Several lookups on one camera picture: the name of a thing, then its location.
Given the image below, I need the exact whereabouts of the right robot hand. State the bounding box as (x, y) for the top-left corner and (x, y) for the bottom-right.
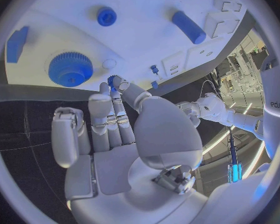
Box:
(51, 75), (209, 224)

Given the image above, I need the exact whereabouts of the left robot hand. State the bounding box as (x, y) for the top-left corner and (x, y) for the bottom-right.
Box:
(175, 101), (202, 128)

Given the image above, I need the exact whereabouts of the white task board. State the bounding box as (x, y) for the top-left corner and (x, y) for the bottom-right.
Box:
(4, 0), (249, 98)

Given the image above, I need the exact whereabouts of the blue long cylinder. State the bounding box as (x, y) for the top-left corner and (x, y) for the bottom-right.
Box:
(171, 10), (207, 45)

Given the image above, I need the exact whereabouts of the glowing light bar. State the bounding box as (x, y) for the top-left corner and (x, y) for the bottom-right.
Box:
(226, 162), (244, 184)

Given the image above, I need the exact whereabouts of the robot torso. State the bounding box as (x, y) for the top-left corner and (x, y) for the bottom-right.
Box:
(258, 55), (280, 161)

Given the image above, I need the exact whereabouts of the large blue gear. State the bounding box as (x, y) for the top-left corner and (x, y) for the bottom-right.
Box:
(48, 51), (95, 88)

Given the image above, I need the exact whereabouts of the blue short cylinder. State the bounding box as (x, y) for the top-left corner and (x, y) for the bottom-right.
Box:
(96, 6), (118, 27)

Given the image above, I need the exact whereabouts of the blue stepped block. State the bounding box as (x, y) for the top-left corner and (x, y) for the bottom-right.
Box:
(6, 26), (30, 64)

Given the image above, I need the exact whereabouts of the white cable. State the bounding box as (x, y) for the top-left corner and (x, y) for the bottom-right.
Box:
(200, 80), (224, 101)

